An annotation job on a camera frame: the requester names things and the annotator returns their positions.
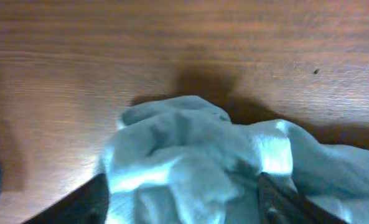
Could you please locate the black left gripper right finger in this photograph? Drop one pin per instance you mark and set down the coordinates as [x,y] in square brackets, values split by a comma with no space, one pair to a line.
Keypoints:
[280,204]

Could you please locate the light blue-grey t-shirt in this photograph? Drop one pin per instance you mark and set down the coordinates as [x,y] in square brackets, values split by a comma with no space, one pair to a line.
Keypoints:
[182,160]

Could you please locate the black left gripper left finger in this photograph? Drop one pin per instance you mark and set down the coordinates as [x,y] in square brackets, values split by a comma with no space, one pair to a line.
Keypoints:
[88,204]

